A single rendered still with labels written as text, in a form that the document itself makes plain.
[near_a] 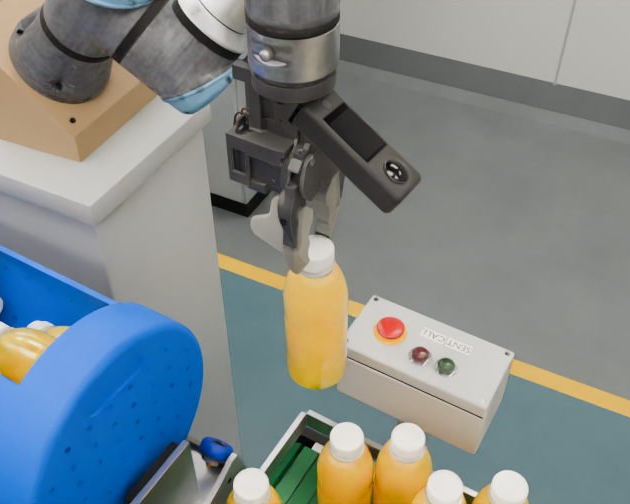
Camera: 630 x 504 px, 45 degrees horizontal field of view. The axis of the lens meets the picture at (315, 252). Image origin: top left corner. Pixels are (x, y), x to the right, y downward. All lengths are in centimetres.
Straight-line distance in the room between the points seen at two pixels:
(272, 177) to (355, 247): 205
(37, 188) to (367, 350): 55
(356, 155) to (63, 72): 65
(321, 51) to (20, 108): 71
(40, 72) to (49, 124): 8
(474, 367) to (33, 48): 75
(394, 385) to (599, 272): 190
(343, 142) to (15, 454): 45
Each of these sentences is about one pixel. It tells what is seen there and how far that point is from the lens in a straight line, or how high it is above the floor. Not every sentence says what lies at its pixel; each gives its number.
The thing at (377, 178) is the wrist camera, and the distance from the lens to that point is 63.
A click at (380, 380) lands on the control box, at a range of 97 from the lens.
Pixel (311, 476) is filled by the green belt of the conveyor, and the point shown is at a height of 90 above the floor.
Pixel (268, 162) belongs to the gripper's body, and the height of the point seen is 144.
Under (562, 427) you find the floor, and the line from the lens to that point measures 233.
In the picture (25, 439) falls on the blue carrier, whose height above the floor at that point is 120.
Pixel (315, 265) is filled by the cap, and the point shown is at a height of 132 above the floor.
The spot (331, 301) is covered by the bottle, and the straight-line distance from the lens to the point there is 77.
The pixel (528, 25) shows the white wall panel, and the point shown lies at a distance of 343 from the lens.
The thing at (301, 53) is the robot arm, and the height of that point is 155.
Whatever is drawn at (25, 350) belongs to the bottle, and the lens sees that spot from 91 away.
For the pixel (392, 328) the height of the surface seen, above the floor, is 111.
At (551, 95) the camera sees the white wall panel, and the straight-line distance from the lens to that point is 353.
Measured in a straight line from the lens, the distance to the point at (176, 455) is 94.
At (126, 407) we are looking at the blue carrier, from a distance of 87.
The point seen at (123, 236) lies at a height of 104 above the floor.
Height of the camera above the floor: 183
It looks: 43 degrees down
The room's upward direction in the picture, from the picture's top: straight up
